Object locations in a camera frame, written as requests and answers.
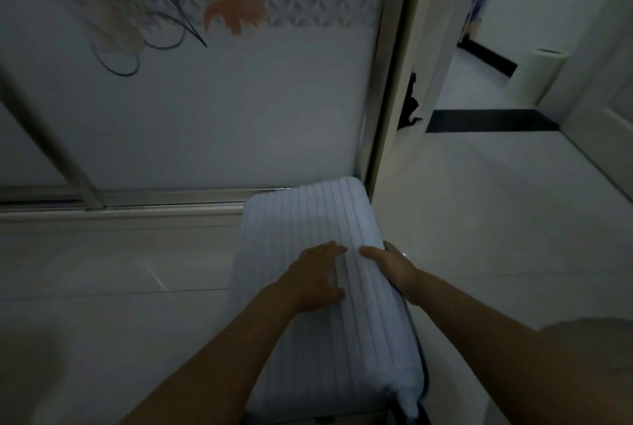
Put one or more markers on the person's left forearm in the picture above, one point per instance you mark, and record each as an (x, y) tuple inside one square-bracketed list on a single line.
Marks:
[(208, 365)]

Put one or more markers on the white cylindrical bin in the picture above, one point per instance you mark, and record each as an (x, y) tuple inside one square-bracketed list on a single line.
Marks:
[(537, 78)]

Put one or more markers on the person's right hand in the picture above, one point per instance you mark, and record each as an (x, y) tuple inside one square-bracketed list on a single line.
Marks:
[(396, 269)]

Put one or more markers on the grey round stool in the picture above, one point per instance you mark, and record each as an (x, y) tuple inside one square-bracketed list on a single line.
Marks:
[(589, 341)]

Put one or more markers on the small black wall sticker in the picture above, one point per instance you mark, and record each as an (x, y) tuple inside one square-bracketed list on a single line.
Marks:
[(409, 108)]

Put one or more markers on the person's left hand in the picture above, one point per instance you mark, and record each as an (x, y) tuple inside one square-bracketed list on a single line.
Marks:
[(312, 281)]

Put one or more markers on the person's right forearm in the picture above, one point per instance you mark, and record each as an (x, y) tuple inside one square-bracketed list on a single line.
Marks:
[(524, 350)]

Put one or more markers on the grey sliding door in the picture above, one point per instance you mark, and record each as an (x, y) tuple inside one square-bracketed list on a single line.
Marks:
[(247, 103)]

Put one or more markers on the grey-blue suitcase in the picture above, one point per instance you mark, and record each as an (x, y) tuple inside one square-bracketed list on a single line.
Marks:
[(336, 360)]

